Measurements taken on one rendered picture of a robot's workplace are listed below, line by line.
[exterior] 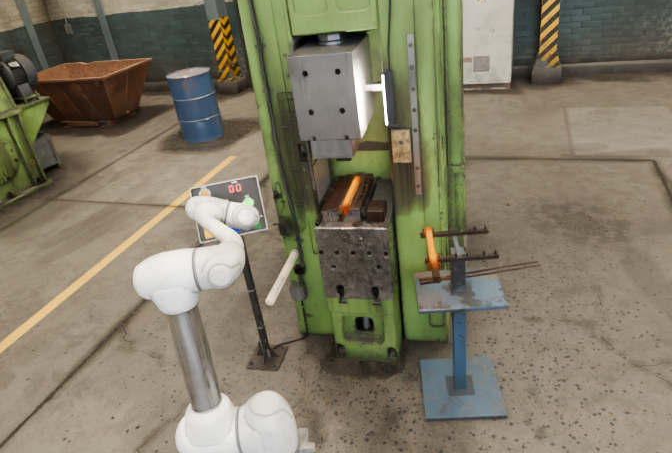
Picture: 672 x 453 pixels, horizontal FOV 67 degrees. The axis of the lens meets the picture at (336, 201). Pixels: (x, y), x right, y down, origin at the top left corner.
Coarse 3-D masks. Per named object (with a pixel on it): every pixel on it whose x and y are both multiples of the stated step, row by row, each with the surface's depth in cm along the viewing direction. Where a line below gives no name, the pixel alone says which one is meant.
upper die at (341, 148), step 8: (312, 144) 245; (320, 144) 244; (328, 144) 243; (336, 144) 242; (344, 144) 241; (352, 144) 242; (312, 152) 247; (320, 152) 246; (328, 152) 245; (336, 152) 244; (344, 152) 243; (352, 152) 242
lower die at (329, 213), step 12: (348, 180) 288; (360, 180) 283; (372, 180) 290; (336, 192) 278; (336, 204) 264; (360, 204) 260; (324, 216) 263; (336, 216) 261; (348, 216) 259; (360, 216) 259
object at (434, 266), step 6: (426, 228) 241; (426, 234) 237; (432, 234) 236; (432, 240) 232; (432, 246) 227; (432, 252) 223; (432, 258) 219; (432, 264) 215; (438, 264) 214; (432, 270) 211; (438, 270) 210; (438, 276) 207; (438, 282) 208
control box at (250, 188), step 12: (240, 180) 256; (252, 180) 257; (192, 192) 253; (216, 192) 254; (228, 192) 255; (240, 192) 256; (252, 192) 256; (252, 204) 256; (264, 216) 256; (264, 228) 256; (204, 240) 252
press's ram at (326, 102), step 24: (312, 48) 238; (336, 48) 230; (360, 48) 236; (312, 72) 228; (336, 72) 226; (360, 72) 236; (312, 96) 233; (336, 96) 231; (360, 96) 236; (312, 120) 239; (336, 120) 236; (360, 120) 236
